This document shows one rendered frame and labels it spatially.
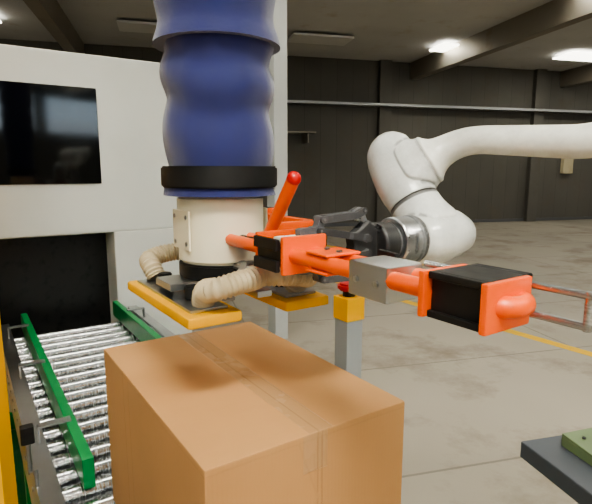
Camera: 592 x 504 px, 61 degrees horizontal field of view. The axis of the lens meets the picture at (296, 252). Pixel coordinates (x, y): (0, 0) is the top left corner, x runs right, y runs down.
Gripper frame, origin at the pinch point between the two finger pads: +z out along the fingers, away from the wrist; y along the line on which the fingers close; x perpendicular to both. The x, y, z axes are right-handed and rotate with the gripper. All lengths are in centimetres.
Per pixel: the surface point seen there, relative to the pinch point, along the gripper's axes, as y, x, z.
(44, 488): 65, 63, 32
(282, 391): 29.3, 11.9, -5.0
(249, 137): -18.6, 15.7, -0.7
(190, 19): -37.8, 19.0, 8.5
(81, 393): 70, 128, 10
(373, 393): 29.4, 1.4, -18.9
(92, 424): 70, 101, 13
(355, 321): 32, 44, -51
